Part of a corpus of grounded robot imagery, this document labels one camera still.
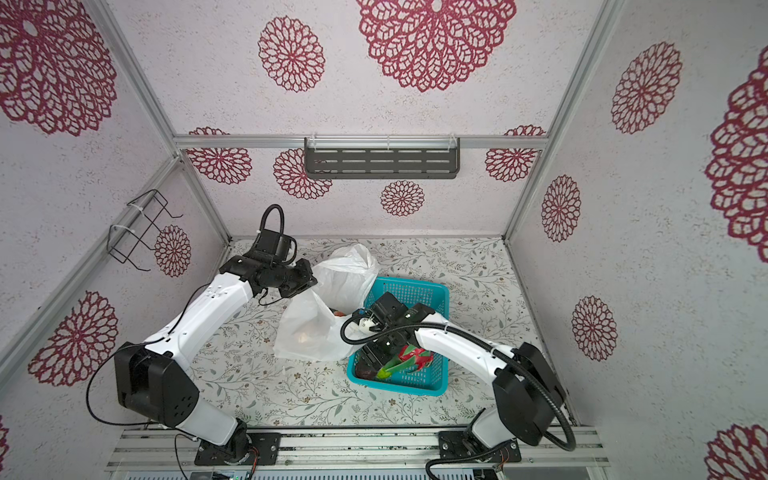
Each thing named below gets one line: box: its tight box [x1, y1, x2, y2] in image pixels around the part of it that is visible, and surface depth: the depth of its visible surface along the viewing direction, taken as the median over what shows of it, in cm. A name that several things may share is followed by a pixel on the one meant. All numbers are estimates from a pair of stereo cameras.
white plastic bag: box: [274, 244, 379, 362], surface depth 87 cm
